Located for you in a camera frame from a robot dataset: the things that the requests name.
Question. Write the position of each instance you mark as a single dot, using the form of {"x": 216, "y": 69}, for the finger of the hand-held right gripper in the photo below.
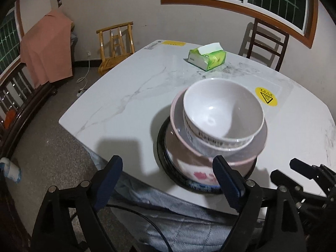
{"x": 304, "y": 169}
{"x": 286, "y": 181}

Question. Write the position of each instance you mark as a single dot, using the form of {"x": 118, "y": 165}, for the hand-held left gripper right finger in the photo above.
{"x": 229, "y": 183}

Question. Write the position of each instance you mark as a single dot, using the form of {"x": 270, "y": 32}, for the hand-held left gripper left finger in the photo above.
{"x": 109, "y": 181}

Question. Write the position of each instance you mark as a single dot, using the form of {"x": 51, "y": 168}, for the white ribbed bowl orange base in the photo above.
{"x": 210, "y": 141}

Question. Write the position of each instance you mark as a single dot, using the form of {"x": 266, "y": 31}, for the blue floral green plate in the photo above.
{"x": 161, "y": 147}
{"x": 168, "y": 160}

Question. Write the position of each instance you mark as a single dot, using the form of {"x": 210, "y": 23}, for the large pink bowl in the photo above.
{"x": 178, "y": 120}

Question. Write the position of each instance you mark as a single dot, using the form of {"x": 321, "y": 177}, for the white ribbed bowl blue base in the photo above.
{"x": 218, "y": 102}

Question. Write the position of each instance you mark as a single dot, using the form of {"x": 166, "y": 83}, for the grey quilted blanket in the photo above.
{"x": 183, "y": 215}

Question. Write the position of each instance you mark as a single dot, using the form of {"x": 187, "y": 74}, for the round yellow warning sticker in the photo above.
{"x": 265, "y": 96}

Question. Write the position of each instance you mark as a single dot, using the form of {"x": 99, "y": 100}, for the white blue cloth roll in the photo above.
{"x": 10, "y": 170}

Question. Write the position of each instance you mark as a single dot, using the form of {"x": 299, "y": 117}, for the dark wooden bench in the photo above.
{"x": 23, "y": 102}

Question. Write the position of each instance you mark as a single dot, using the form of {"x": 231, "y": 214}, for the orange cloth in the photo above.
{"x": 10, "y": 119}

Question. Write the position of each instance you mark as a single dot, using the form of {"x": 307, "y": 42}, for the bamboo chair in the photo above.
{"x": 115, "y": 60}

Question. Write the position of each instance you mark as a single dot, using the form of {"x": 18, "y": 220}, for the green tissue pack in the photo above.
{"x": 207, "y": 59}

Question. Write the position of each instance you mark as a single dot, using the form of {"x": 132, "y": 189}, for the pink cloth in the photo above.
{"x": 47, "y": 52}

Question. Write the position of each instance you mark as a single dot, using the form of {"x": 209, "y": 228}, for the dark wooden slatted chair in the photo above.
{"x": 262, "y": 31}

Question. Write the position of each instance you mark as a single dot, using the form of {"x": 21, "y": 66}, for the yellow rectangular label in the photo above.
{"x": 172, "y": 43}

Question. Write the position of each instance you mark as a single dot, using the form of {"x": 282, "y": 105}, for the side window with grille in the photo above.
{"x": 9, "y": 42}

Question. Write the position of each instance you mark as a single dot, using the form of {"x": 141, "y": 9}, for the dark wall switch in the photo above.
{"x": 59, "y": 2}

